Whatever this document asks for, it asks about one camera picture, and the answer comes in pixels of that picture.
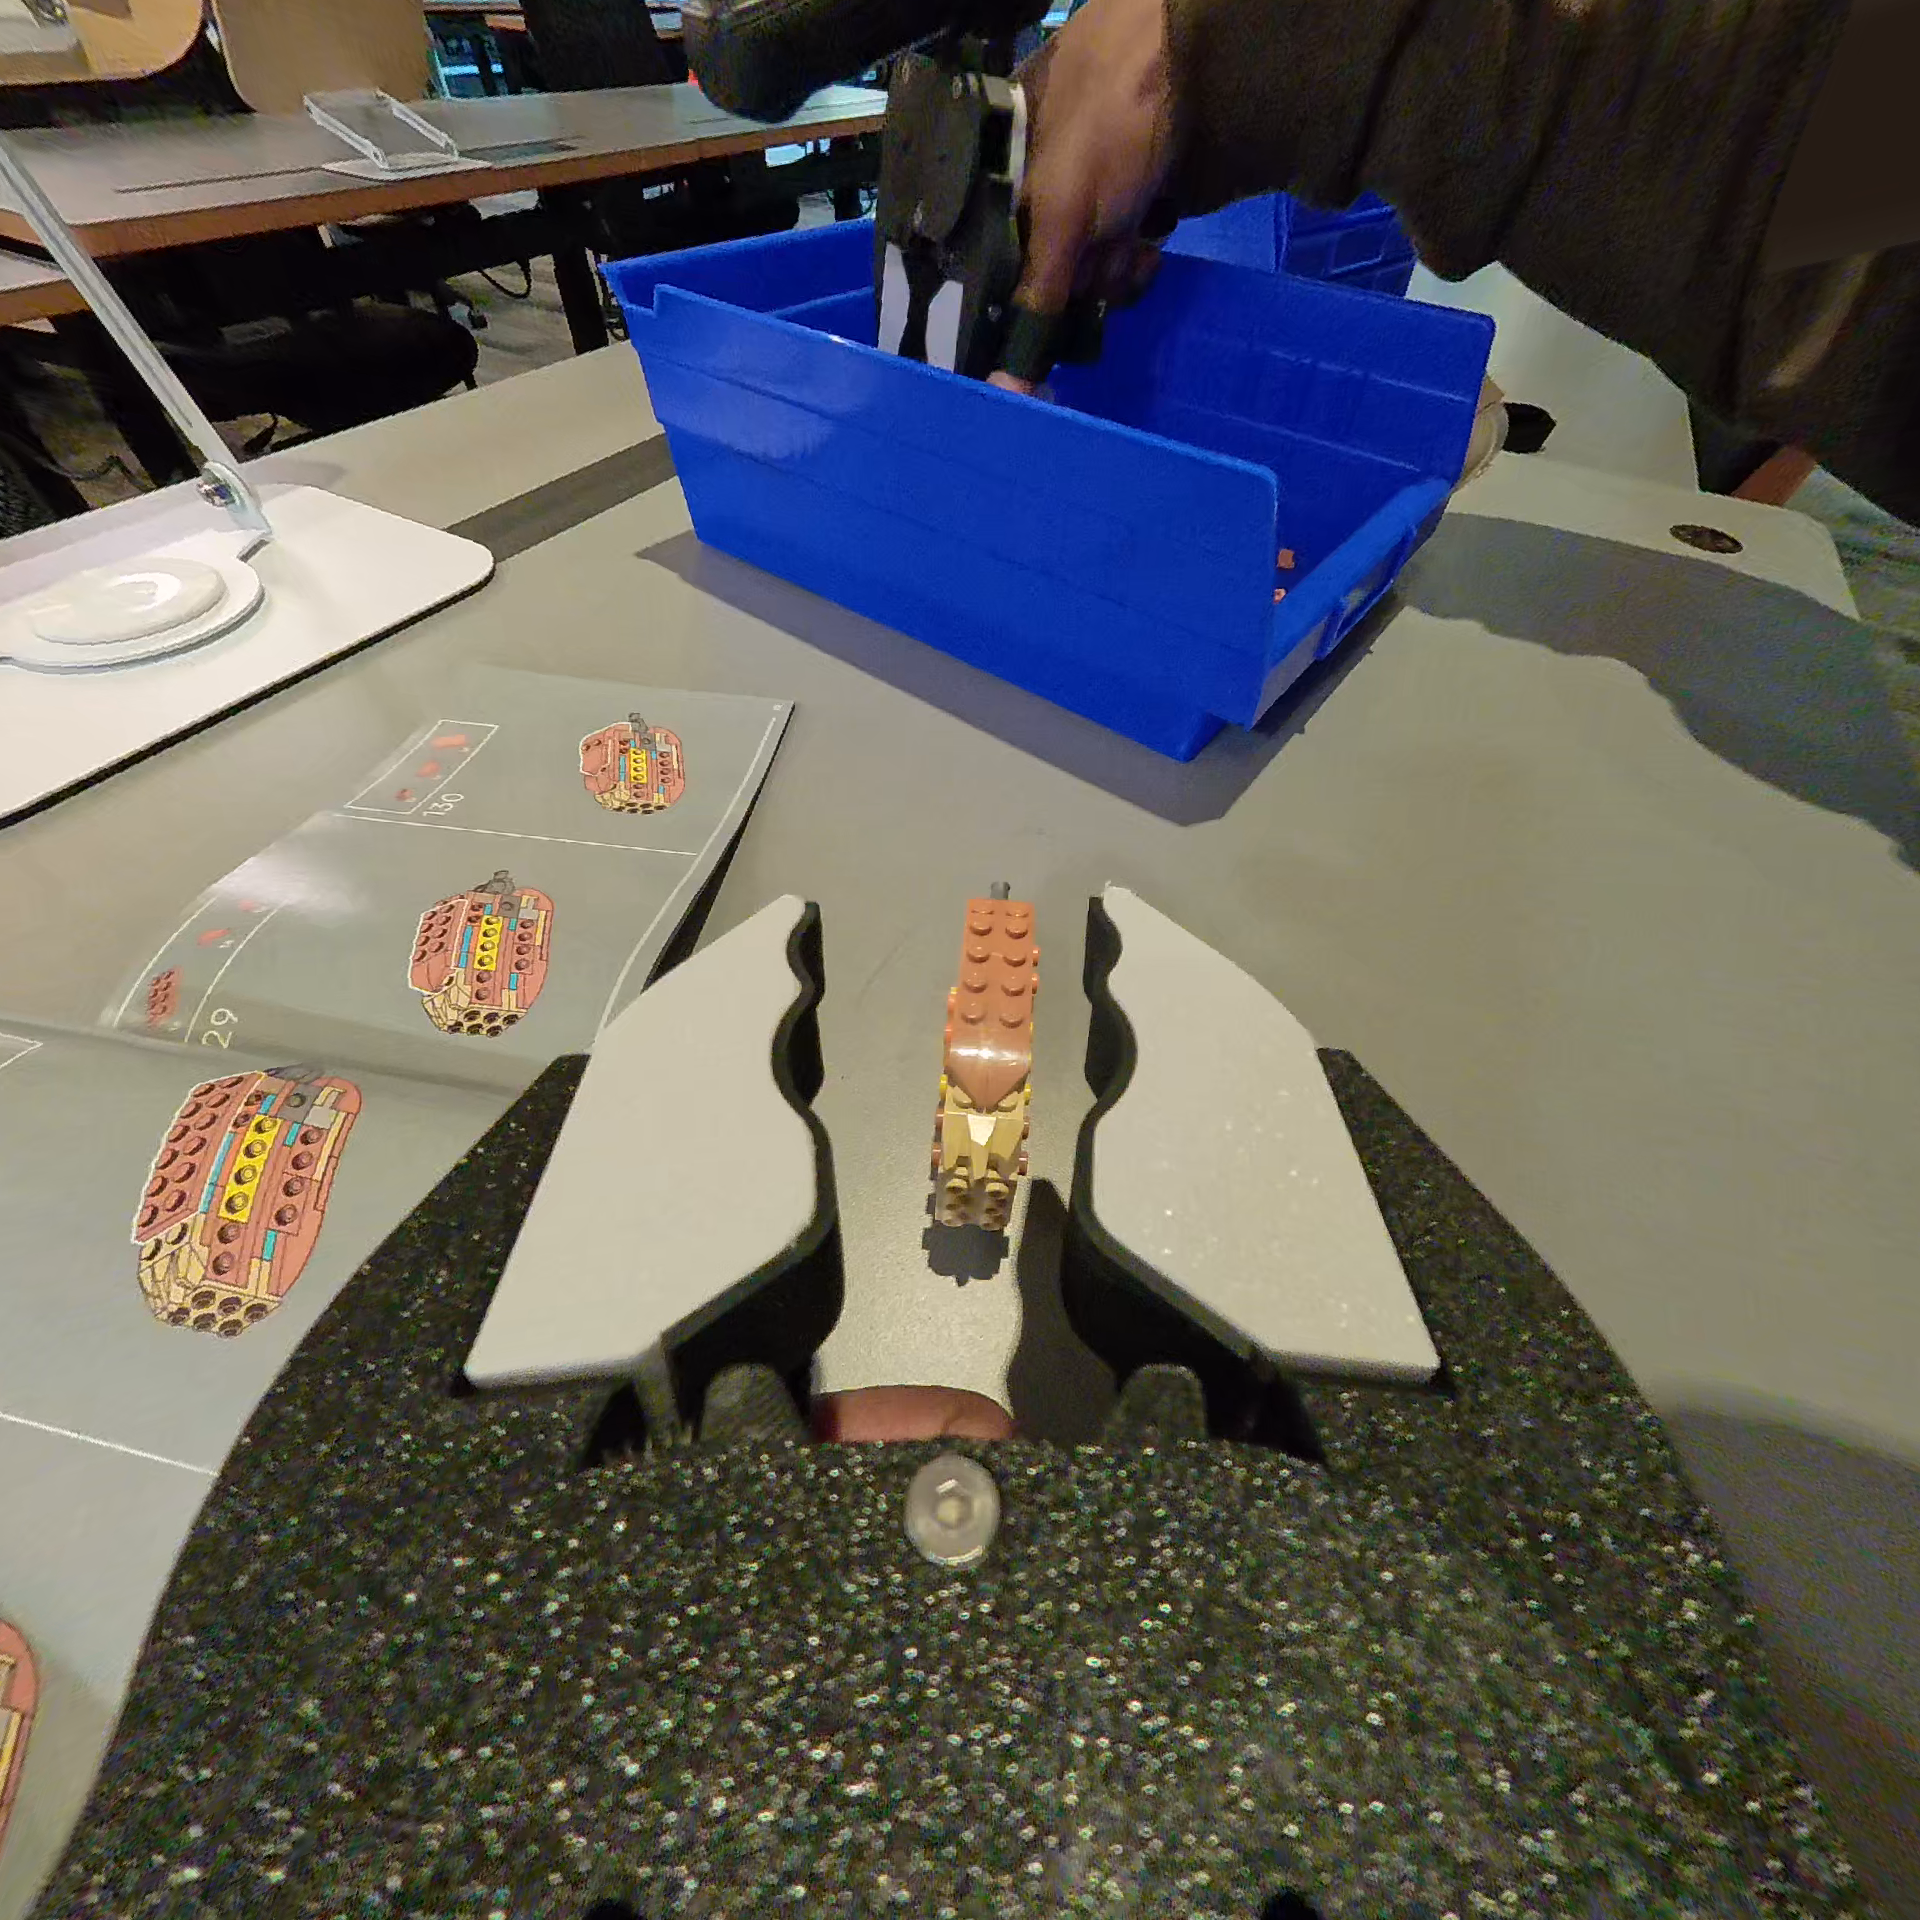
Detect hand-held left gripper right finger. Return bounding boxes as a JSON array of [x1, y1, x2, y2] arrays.
[[1069, 882, 1443, 1384]]

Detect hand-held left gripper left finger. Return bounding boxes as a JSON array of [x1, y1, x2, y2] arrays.
[[461, 895, 842, 1392]]

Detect blue plastic bin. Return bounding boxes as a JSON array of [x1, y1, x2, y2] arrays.
[[603, 223, 1500, 768]]

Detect brown toy brick model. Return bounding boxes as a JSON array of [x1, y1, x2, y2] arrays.
[[928, 877, 1049, 1241]]

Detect person's right forearm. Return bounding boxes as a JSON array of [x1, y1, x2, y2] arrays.
[[1155, 0, 1920, 436]]

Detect grey office desk wooden edge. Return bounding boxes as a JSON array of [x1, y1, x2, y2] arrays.
[[0, 83, 890, 324]]

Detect person's right hand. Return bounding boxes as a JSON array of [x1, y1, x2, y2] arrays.
[[982, 0, 1190, 400]]

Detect person's left hand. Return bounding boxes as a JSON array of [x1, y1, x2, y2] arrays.
[[814, 1384, 1017, 1447]]

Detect stacked blue plastic bins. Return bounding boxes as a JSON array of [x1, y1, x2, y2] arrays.
[[1171, 191, 1422, 300]]

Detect grey instruction booklet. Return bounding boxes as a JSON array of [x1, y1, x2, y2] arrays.
[[0, 664, 797, 1869]]

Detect clear acrylic stand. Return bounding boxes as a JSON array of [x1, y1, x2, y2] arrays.
[[304, 87, 461, 184]]

